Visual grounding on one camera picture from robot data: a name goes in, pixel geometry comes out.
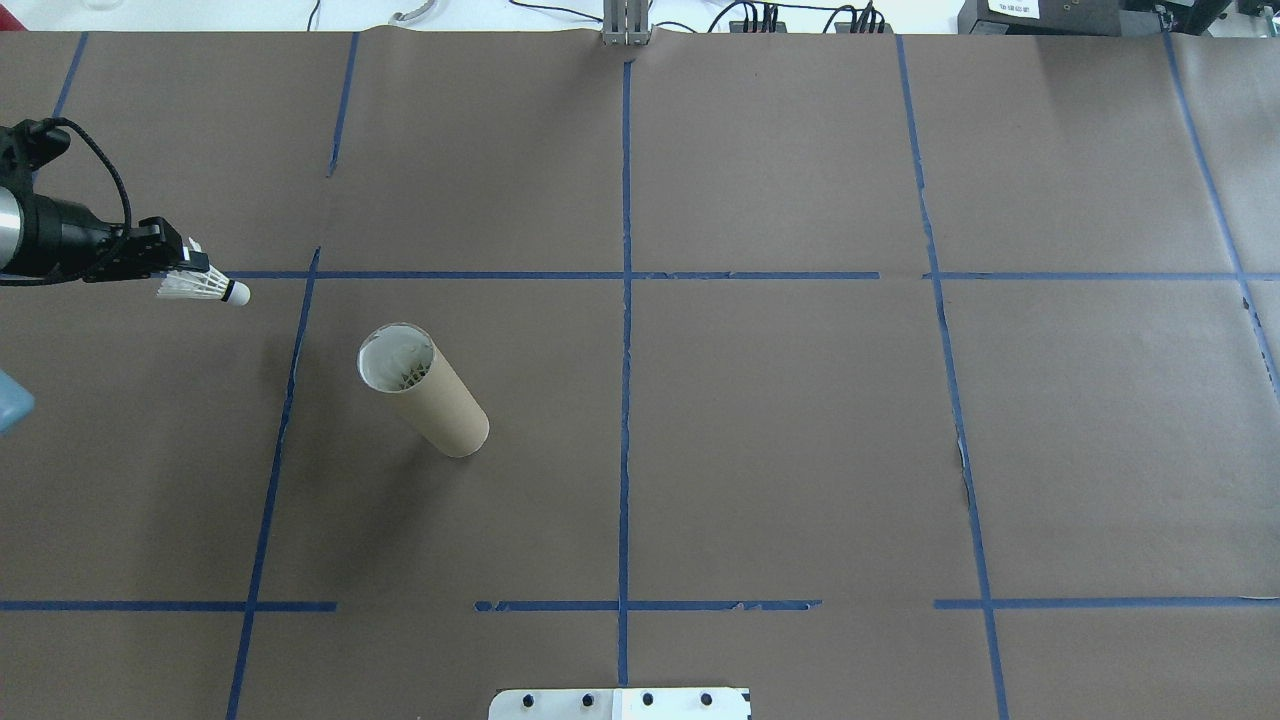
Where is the white feather shuttlecock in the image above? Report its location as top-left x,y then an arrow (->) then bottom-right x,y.
156,266 -> 252,308
374,340 -> 432,392

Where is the brown cardboard shuttlecock tube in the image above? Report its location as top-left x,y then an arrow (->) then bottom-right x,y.
356,322 -> 491,460

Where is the black labelled equipment box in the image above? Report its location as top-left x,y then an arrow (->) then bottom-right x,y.
957,0 -> 1133,37

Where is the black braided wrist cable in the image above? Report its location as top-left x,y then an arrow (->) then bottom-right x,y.
40,117 -> 135,241

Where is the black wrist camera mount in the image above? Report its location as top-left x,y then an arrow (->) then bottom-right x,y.
0,118 -> 73,189

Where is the grey metal frame post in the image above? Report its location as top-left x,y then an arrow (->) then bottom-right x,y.
600,0 -> 653,48

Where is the white bolted base plate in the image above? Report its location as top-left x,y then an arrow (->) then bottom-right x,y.
488,687 -> 753,720

